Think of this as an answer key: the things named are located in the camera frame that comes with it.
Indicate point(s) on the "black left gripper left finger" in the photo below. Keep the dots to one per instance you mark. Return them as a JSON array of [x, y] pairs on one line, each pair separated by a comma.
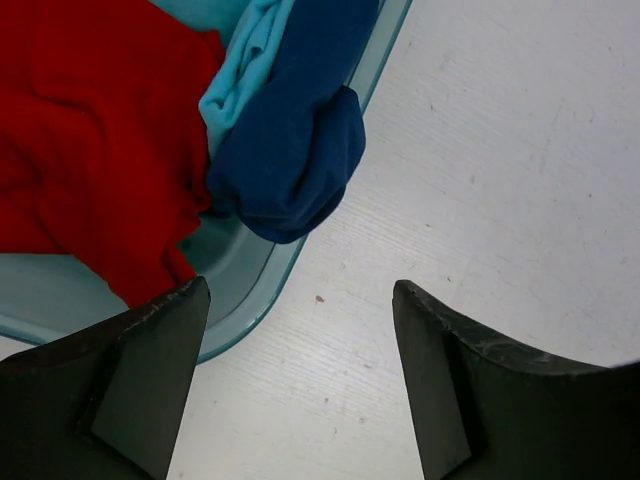
[[105, 402]]

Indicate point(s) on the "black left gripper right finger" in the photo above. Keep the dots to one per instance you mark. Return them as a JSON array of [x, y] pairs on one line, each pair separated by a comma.
[[486, 406]]

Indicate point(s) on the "dark blue t shirt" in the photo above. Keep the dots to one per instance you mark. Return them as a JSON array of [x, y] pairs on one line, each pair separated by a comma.
[[284, 166]]

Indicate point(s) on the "red t shirt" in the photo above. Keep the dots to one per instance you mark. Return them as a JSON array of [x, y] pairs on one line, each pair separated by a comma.
[[103, 149]]

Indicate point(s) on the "light blue t shirt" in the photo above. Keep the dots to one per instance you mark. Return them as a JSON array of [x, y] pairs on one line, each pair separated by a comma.
[[249, 57]]

